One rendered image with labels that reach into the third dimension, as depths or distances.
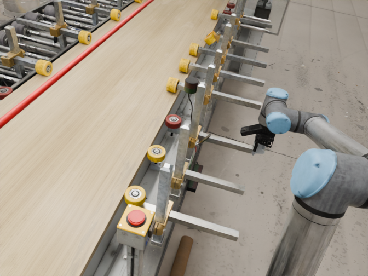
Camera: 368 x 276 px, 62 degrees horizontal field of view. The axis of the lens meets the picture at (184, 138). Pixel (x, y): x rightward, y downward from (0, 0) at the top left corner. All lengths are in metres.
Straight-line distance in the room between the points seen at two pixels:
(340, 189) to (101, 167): 0.90
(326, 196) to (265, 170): 2.03
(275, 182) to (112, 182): 1.71
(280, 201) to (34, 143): 1.83
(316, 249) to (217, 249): 1.40
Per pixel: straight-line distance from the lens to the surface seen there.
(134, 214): 0.75
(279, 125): 1.26
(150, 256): 1.30
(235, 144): 1.54
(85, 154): 1.36
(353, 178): 0.74
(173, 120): 1.54
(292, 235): 0.82
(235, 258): 2.18
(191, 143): 1.50
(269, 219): 2.42
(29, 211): 1.22
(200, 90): 1.35
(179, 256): 2.02
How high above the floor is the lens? 1.85
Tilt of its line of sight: 41 degrees down
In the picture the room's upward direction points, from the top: 9 degrees clockwise
